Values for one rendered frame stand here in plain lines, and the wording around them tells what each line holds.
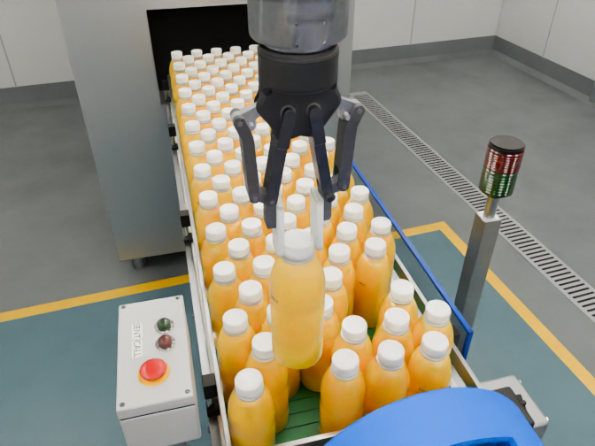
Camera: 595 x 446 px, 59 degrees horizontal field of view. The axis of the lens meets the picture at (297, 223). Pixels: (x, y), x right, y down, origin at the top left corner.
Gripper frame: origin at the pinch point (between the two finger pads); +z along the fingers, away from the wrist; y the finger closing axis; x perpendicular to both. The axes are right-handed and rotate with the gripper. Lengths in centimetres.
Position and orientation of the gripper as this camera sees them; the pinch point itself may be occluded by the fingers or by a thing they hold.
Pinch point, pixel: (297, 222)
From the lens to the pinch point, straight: 59.9
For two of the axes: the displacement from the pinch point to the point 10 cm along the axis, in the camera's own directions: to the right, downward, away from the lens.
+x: -2.5, -5.6, 7.9
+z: 0.0, 8.2, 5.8
